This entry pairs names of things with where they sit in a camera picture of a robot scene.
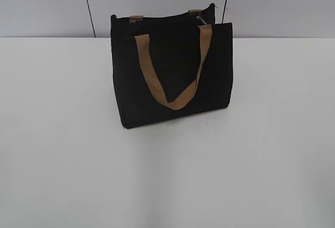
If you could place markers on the black tote bag tan handles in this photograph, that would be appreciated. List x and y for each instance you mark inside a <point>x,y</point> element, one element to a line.
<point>170,67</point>

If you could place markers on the silver zipper pull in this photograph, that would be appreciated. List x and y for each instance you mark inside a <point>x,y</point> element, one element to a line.
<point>203,22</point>

